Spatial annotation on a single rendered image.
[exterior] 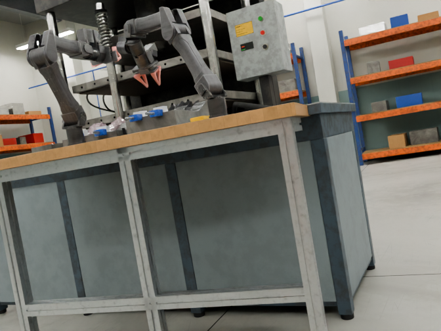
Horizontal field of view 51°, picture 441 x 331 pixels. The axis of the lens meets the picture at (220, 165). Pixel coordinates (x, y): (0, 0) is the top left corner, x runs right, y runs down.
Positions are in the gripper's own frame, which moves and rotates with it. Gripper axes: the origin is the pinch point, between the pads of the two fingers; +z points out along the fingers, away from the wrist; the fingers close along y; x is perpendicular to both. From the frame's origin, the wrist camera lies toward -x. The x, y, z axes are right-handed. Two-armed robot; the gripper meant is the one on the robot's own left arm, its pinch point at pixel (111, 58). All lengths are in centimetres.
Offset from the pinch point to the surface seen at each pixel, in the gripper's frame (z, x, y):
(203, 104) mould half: 12.4, 28.3, -37.5
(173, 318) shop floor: -14, 120, -17
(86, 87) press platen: 81, -8, 69
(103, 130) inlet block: -17.5, 33.9, -0.3
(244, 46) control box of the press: 71, -7, -48
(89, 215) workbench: -8, 71, 21
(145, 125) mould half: -12.4, 34.8, -18.2
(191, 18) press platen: 71, -31, -18
